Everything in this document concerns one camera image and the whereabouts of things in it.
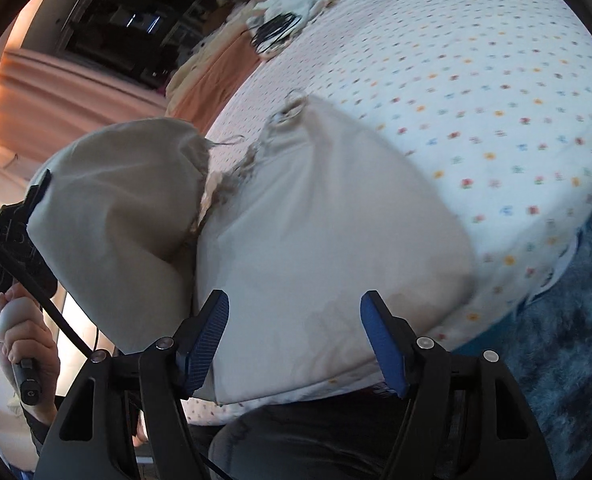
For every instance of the pink curtain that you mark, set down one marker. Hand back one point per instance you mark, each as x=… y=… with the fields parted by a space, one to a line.
x=66 y=95

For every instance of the orange blanket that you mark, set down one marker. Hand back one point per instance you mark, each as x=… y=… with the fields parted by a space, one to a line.
x=216 y=75

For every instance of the blue shaggy rug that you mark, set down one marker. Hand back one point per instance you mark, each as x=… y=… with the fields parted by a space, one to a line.
x=566 y=360

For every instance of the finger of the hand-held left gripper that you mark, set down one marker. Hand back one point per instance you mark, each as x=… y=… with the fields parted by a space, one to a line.
x=40 y=187

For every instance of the floral print bed sheet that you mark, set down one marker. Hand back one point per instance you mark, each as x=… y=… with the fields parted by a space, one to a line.
x=451 y=85

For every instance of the crumpled white cloth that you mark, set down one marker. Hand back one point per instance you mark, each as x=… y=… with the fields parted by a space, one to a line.
x=301 y=2

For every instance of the beige jacket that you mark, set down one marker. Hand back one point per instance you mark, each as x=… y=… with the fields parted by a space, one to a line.
x=301 y=240

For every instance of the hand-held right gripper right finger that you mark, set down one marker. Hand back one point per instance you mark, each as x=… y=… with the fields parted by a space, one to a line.
x=382 y=342

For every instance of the dark window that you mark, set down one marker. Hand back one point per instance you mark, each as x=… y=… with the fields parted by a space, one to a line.
x=136 y=15

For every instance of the dark grey pants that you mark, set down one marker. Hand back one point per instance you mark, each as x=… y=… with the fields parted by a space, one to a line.
x=301 y=440

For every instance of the person's left forearm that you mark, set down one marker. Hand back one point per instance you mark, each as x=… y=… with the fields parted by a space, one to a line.
x=38 y=430

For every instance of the person's left hand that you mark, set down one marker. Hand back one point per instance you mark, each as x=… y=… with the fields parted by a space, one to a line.
x=31 y=342

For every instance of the beige comforter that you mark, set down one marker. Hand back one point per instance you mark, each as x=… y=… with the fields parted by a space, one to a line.
x=196 y=62

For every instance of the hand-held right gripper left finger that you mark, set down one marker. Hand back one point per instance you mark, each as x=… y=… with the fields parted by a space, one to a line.
x=207 y=340

